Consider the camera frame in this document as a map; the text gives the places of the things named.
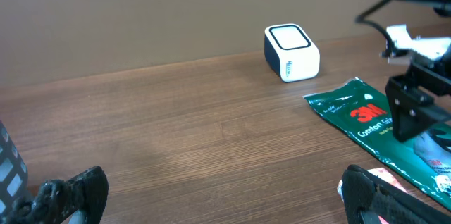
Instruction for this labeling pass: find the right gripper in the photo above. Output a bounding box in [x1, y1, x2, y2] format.
[385, 54, 450, 142]

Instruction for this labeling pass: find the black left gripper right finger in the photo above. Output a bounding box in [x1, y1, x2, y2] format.
[342, 165, 450, 224]

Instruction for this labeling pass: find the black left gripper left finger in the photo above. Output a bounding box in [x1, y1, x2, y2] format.
[1, 166, 109, 224]

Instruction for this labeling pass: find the green 3M gloves packet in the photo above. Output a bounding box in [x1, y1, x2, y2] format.
[304, 77, 450, 209]

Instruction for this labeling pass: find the white barcode scanner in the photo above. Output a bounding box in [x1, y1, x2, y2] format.
[264, 23, 321, 82]

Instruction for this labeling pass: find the grey black plastic basket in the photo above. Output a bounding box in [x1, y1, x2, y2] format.
[0, 123, 32, 217]

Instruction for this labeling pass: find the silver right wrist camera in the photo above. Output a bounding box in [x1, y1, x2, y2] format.
[380, 25, 450, 68]

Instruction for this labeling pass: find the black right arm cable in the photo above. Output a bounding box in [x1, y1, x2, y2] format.
[354, 0, 399, 42]

